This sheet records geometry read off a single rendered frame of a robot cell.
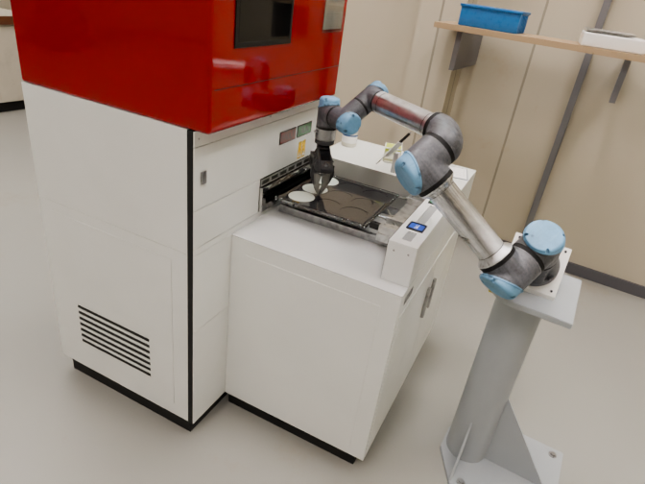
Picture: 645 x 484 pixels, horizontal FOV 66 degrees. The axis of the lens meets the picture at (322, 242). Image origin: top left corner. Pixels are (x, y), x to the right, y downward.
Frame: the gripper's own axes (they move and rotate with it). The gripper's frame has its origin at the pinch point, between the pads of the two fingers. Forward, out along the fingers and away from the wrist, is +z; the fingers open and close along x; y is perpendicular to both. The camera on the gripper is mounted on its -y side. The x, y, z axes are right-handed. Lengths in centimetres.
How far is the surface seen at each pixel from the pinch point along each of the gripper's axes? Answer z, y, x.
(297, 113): -25.6, 14.5, 8.3
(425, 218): -4.1, -30.9, -29.4
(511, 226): 71, 109, -182
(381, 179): -1.9, 10.1, -28.9
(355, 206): 1.5, -9.9, -11.6
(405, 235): -4.1, -43.2, -16.7
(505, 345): 31, -58, -55
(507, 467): 89, -65, -72
